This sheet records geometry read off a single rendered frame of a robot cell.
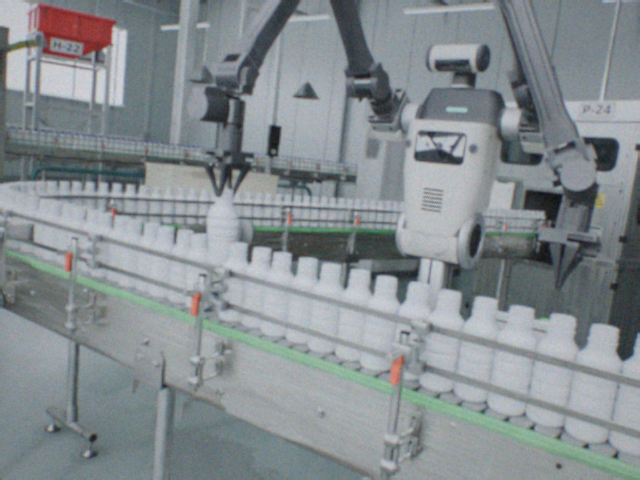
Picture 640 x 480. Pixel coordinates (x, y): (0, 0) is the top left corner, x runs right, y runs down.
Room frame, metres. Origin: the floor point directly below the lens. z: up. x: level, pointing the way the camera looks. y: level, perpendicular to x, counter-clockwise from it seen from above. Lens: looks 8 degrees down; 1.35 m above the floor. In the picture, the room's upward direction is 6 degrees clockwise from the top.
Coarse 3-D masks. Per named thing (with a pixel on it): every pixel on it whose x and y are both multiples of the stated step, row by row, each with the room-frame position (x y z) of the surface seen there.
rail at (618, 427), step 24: (24, 216) 1.66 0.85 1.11; (24, 240) 1.66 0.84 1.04; (120, 240) 1.40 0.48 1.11; (192, 264) 1.25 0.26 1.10; (168, 288) 1.29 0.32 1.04; (288, 288) 1.10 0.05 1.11; (360, 312) 1.00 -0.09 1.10; (384, 312) 0.98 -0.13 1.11; (336, 336) 1.03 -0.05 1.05; (456, 336) 0.90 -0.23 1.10; (552, 360) 0.81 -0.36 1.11; (480, 384) 0.87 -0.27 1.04; (552, 408) 0.81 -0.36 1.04; (624, 432) 0.75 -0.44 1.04
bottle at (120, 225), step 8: (120, 216) 1.48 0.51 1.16; (128, 216) 1.48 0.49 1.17; (120, 224) 1.44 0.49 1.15; (112, 232) 1.44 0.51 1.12; (120, 232) 1.44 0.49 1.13; (112, 248) 1.44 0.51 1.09; (112, 256) 1.44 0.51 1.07; (112, 264) 1.43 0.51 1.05; (112, 272) 1.43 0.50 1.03; (112, 280) 1.43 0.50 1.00
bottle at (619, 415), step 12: (636, 348) 0.78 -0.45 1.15; (636, 360) 0.78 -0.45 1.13; (624, 372) 0.78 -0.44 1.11; (636, 372) 0.76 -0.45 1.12; (624, 384) 0.78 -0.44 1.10; (624, 396) 0.77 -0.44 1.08; (636, 396) 0.76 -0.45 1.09; (624, 408) 0.77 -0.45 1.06; (636, 408) 0.76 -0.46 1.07; (612, 420) 0.79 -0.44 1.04; (624, 420) 0.77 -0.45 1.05; (636, 420) 0.76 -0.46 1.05; (612, 432) 0.78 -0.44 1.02; (612, 444) 0.78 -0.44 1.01; (624, 444) 0.76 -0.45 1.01; (636, 444) 0.75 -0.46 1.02
